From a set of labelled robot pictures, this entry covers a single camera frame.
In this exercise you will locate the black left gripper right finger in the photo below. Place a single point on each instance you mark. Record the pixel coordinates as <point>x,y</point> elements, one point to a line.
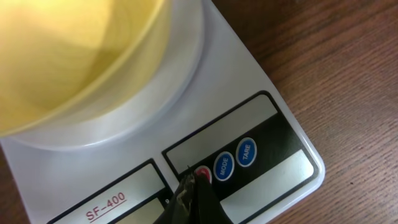
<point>208,209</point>

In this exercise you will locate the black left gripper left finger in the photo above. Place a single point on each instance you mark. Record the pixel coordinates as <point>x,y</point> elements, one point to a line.
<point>182,207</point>

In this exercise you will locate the white digital kitchen scale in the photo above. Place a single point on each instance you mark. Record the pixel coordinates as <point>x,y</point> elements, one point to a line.
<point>210,109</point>

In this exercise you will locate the yellow plastic bowl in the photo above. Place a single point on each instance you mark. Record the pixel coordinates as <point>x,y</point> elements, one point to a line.
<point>64,61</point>

